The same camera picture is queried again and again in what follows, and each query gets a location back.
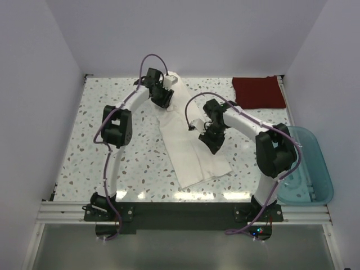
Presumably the folded dark red shirt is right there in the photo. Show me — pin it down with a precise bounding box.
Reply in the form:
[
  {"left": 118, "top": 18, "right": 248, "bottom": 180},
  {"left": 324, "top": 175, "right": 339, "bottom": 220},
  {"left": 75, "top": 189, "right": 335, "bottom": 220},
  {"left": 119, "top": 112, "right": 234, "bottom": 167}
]
[{"left": 232, "top": 76, "right": 286, "bottom": 110}]

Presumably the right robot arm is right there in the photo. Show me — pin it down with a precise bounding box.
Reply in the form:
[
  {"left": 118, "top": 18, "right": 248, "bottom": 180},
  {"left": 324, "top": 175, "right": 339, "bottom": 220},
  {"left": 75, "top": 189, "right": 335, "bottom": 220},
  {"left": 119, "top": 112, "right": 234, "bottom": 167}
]
[{"left": 199, "top": 99, "right": 301, "bottom": 218}]

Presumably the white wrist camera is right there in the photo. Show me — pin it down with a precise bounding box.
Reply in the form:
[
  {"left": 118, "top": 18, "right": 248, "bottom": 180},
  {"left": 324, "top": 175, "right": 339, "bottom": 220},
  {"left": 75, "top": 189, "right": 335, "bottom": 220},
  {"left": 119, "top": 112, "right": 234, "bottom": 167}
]
[
  {"left": 188, "top": 118, "right": 204, "bottom": 133},
  {"left": 163, "top": 75, "right": 178, "bottom": 89}
]

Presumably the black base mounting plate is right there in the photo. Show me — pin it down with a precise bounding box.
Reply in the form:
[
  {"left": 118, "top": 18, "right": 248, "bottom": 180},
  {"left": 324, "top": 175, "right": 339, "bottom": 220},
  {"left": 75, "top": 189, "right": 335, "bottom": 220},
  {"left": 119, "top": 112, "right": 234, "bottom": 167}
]
[{"left": 82, "top": 202, "right": 284, "bottom": 240}]

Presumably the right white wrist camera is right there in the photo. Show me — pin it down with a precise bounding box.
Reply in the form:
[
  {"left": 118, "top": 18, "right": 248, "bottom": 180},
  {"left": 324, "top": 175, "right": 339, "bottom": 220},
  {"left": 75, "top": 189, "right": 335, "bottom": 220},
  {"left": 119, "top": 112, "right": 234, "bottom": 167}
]
[{"left": 188, "top": 118, "right": 204, "bottom": 133}]

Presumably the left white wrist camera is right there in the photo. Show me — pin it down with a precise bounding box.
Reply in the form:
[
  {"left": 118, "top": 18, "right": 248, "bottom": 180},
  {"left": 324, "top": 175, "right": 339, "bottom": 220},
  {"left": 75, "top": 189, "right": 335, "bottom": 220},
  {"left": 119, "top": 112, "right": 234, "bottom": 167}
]
[{"left": 163, "top": 75, "right": 178, "bottom": 89}]

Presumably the aluminium frame rail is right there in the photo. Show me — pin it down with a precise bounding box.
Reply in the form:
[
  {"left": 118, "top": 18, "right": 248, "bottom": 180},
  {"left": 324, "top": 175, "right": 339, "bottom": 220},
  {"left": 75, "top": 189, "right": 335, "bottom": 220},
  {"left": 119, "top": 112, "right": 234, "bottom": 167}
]
[{"left": 36, "top": 201, "right": 332, "bottom": 225}]

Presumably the white t shirt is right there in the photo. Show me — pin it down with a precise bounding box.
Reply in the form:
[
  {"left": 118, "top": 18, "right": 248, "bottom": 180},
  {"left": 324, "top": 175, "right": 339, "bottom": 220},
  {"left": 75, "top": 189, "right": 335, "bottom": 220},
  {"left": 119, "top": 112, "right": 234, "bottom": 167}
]
[{"left": 157, "top": 71, "right": 232, "bottom": 189}]

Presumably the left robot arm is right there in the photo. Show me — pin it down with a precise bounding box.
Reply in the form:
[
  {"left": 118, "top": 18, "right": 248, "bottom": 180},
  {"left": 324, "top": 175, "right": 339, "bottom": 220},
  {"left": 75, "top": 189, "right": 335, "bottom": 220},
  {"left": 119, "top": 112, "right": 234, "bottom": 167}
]
[{"left": 91, "top": 68, "right": 178, "bottom": 218}]

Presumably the blue plastic bin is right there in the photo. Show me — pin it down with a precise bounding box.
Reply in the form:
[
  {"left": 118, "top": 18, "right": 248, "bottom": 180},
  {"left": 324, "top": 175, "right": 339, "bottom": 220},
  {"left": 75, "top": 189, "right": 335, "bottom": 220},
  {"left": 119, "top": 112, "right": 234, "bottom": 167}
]
[{"left": 277, "top": 126, "right": 334, "bottom": 206}]

